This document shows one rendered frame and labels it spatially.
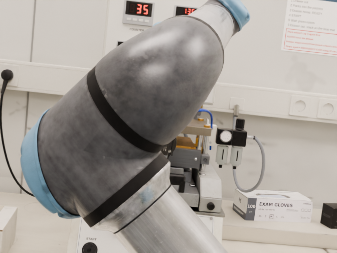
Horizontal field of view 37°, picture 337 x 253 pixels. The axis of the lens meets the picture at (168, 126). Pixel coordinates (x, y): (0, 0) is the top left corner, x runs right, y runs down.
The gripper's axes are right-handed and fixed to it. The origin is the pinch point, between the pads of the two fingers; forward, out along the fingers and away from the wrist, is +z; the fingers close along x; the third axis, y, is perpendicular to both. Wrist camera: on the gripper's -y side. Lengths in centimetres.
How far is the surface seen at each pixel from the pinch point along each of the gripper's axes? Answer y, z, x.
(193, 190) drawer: 1.8, 3.0, 10.0
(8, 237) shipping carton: 3.2, 20.8, -32.8
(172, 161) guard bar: -5.0, -0.1, 4.7
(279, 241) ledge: -21, 33, 42
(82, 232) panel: 11.8, 10.3, -14.1
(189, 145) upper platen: -9.5, -2.4, 8.7
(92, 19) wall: -71, -14, -24
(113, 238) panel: 12.2, 10.7, -7.3
